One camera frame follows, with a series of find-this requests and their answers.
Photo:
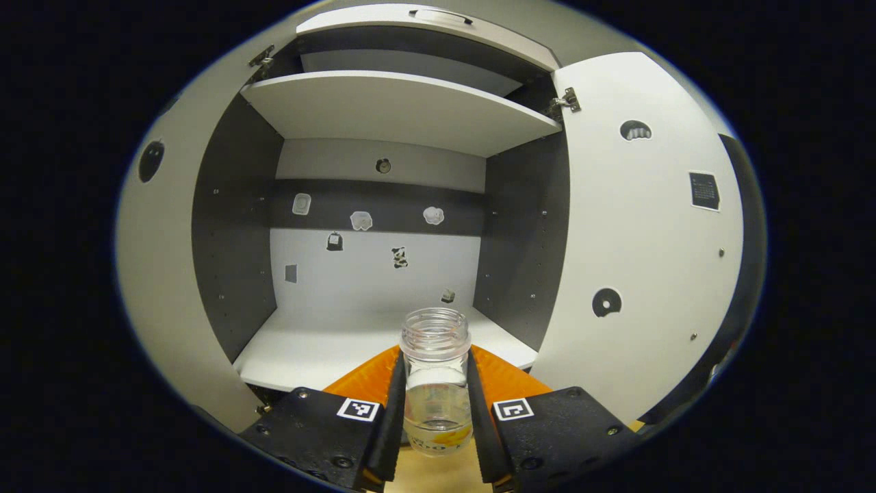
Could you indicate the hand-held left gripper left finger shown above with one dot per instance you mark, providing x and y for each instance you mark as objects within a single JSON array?
[{"x": 393, "y": 411}]

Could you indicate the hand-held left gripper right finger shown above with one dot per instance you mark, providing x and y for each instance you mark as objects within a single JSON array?
[{"x": 479, "y": 418}]

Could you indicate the clear plastic bottle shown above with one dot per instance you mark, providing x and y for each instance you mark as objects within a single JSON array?
[{"x": 436, "y": 404}]

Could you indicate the white grey cabinet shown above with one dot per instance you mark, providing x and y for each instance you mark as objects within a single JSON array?
[{"x": 369, "y": 274}]

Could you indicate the white door with headphone sticker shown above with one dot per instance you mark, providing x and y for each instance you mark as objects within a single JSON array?
[{"x": 643, "y": 239}]

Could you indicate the white door with camera sticker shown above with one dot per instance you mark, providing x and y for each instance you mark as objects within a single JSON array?
[{"x": 164, "y": 274}]

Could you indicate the white cabinet shelf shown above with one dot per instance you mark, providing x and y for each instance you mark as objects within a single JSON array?
[
  {"x": 397, "y": 113},
  {"x": 410, "y": 68}
]

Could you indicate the metal door hinge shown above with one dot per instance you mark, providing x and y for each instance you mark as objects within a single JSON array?
[
  {"x": 262, "y": 60},
  {"x": 565, "y": 103}
]

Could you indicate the white cabinet drawer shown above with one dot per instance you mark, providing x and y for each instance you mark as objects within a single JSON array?
[{"x": 383, "y": 24}]

